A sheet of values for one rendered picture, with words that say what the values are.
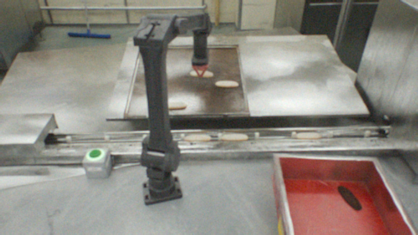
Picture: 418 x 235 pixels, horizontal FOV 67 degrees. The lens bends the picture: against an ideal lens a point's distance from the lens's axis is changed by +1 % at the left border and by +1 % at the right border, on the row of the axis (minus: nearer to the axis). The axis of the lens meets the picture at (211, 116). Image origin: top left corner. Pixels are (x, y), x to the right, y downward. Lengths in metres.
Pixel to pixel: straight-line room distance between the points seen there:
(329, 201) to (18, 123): 1.11
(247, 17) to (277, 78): 3.17
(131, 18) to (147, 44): 4.17
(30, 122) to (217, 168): 0.70
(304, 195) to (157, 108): 0.54
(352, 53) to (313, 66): 1.56
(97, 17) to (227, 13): 1.89
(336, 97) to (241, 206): 0.67
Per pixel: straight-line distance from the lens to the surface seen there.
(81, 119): 1.45
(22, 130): 1.30
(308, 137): 1.24
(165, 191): 0.99
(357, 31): 3.04
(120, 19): 4.99
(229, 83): 1.38
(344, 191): 1.10
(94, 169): 1.11
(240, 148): 1.13
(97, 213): 1.04
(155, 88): 0.82
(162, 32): 0.79
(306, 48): 1.70
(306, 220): 1.00
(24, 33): 4.09
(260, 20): 4.62
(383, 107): 1.36
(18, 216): 1.13
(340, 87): 1.49
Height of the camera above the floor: 1.60
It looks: 35 degrees down
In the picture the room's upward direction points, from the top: straight up
